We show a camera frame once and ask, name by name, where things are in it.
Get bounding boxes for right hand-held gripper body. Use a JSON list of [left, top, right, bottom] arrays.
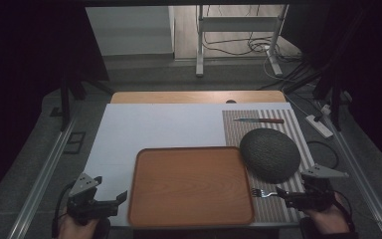
[[286, 163, 350, 212]]

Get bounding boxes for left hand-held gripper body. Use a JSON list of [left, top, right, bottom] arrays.
[[67, 172, 119, 227]]

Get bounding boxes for silver metal fork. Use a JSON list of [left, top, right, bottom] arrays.
[[251, 187, 280, 198]]

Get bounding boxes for person's right hand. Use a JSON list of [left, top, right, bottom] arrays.
[[303, 193, 351, 235]]

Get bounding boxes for person's left hand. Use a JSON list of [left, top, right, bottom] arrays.
[[58, 208, 100, 239]]

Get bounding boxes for dark grey round bowl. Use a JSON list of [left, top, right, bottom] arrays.
[[239, 127, 302, 184]]

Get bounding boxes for brown wooden tray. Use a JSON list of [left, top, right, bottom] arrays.
[[127, 145, 256, 229]]

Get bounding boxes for white power strip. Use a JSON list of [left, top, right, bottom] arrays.
[[263, 46, 297, 84], [304, 114, 334, 139]]

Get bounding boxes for striped placemat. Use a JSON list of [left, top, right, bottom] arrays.
[[221, 109, 316, 224]]

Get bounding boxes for white table cover board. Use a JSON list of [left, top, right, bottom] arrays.
[[82, 102, 310, 229]]

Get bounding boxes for black tripod stand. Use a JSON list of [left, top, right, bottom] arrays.
[[59, 74, 115, 132]]

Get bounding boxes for white cabinet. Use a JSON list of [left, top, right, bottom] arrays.
[[85, 5, 176, 57]]

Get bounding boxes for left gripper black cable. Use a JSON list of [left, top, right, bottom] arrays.
[[51, 181, 77, 239]]

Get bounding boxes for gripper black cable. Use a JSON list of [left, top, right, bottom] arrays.
[[51, 181, 77, 239], [332, 189, 357, 233]]

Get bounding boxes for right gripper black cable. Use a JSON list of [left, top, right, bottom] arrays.
[[332, 189, 357, 233]]

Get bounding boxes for black floor frame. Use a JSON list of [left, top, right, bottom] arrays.
[[62, 130, 87, 155]]

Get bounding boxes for aluminium floor rail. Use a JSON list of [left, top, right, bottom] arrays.
[[319, 106, 382, 239], [7, 118, 78, 239]]

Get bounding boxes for black looped cable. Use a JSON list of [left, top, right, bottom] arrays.
[[305, 140, 340, 170]]

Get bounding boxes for red-handled knife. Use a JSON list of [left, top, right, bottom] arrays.
[[233, 117, 286, 124]]

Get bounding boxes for tangled black floor cables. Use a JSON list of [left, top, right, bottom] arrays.
[[201, 4, 304, 64]]

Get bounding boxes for white metal stand frame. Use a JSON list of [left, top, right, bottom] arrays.
[[195, 4, 290, 79]]

